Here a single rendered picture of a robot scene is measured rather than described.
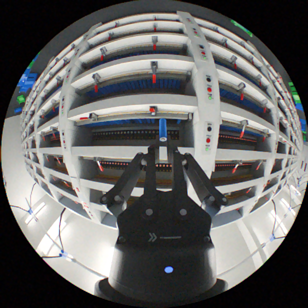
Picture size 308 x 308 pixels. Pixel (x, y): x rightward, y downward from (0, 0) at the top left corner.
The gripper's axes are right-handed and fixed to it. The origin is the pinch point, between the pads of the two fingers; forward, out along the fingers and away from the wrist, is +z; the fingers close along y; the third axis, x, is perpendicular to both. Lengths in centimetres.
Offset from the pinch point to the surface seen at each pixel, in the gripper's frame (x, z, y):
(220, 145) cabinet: -14, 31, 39
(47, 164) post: -25, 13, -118
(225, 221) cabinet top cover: -71, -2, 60
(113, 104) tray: 9.5, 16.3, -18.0
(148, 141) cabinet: -12.6, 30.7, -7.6
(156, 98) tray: 10.5, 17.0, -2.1
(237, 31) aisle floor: 99, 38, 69
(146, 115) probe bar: 3.9, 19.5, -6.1
